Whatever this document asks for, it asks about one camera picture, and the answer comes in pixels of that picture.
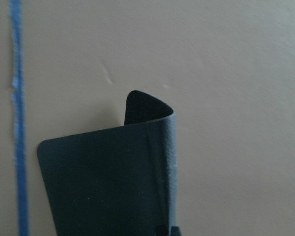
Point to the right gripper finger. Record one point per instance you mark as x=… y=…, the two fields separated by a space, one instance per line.
x=174 y=230

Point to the black mouse pad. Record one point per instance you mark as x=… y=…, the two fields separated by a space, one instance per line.
x=115 y=182

